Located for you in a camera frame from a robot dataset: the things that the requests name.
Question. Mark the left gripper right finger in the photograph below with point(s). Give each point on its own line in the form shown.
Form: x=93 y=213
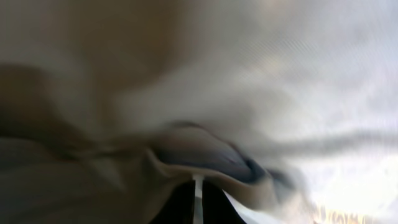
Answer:
x=217 y=209

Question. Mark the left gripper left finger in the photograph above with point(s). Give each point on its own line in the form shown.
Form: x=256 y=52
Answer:
x=179 y=208

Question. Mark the light blue t-shirt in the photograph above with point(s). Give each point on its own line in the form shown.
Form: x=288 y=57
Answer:
x=290 y=107

